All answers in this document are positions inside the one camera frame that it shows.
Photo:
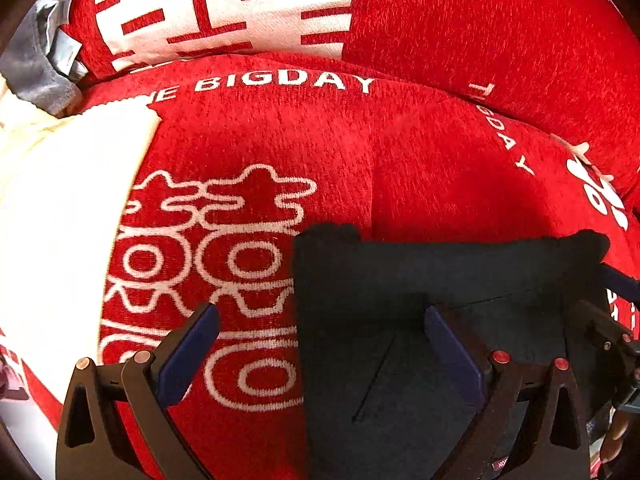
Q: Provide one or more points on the grey cloth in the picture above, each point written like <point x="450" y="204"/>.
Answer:
<point x="35" y="70"/>

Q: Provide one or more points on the red pillow small white print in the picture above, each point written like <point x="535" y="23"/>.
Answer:
<point x="475" y="25"/>

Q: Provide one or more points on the black pants grey waistband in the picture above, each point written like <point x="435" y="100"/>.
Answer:
<point x="380" y="285"/>

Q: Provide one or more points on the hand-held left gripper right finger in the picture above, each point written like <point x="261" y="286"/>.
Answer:
<point x="452" y="355"/>

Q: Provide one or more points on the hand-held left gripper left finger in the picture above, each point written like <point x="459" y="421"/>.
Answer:
<point x="186" y="355"/>

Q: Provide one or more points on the person's right hand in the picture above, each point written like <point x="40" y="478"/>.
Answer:
<point x="614" y="437"/>

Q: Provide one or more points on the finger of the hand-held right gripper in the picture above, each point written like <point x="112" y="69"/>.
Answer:
<point x="602" y="327"/>
<point x="622" y="282"/>

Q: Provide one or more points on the pink object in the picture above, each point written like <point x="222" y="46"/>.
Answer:
<point x="12" y="385"/>

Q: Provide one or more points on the red pillow large white print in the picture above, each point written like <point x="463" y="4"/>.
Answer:
<point x="200" y="25"/>

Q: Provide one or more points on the red printed blanket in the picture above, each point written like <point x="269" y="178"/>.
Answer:
<point x="425" y="160"/>

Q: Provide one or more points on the white cloth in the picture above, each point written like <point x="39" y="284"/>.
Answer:
<point x="60" y="210"/>

